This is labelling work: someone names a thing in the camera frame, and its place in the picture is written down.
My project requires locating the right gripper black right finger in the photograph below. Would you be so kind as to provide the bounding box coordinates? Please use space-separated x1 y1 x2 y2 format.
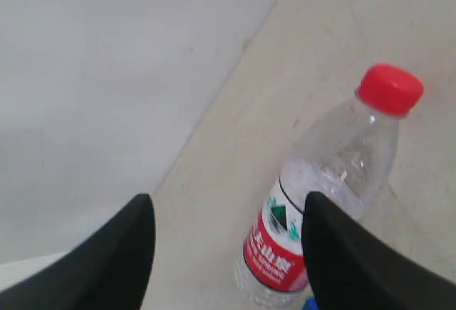
301 192 455 309

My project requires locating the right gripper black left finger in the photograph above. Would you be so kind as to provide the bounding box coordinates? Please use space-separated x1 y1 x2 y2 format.
1 194 156 309

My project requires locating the blue ring binder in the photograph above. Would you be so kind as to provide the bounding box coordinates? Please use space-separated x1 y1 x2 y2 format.
303 298 318 310

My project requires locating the clear water bottle red cap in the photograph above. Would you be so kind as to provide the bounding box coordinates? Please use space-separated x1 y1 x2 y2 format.
235 63 424 308

